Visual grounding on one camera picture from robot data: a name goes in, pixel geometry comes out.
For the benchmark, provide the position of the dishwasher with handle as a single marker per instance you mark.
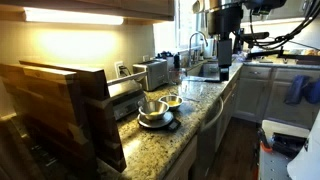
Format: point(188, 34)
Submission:
point(206, 141)

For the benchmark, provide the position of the black camera stand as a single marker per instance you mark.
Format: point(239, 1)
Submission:
point(275, 46)

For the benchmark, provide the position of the white wall outlet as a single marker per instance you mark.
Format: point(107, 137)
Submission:
point(117, 66)

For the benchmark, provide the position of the white cart with tools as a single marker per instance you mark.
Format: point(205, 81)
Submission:
point(279, 144)

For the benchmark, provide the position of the silver panini grill press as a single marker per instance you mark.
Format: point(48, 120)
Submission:
point(126, 94)

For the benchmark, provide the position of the chrome kitchen faucet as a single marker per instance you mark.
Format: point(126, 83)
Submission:
point(194, 46)

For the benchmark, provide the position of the blue hanging towel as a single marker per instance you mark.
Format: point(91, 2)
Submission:
point(294, 92)

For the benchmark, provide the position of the under-cabinet light bar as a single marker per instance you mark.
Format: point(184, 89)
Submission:
point(60, 16)

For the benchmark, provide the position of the black knife on counter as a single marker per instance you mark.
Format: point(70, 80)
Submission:
point(203, 80)

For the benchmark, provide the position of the large wooden cutting board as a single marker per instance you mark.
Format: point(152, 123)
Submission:
point(50, 104)

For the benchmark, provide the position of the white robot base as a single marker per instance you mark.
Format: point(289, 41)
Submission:
point(306, 165)

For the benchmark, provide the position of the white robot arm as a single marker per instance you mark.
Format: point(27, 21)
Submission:
point(224, 17)

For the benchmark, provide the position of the steel bowl with yellow grains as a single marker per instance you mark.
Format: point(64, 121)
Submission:
point(173, 101)

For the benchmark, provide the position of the dark wooden cutting board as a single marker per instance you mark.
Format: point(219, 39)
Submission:
point(99, 111)

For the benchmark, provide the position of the glass measuring jar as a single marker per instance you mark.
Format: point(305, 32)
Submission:
point(176, 76)

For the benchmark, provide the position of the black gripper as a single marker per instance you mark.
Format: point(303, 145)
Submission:
point(224, 54)

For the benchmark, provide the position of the steel bowl on scale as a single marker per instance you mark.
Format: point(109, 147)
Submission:
point(153, 110)

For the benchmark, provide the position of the stainless steel toaster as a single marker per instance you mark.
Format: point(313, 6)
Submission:
point(157, 74)

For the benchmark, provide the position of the black round kitchen scale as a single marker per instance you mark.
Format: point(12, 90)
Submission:
point(167, 122)

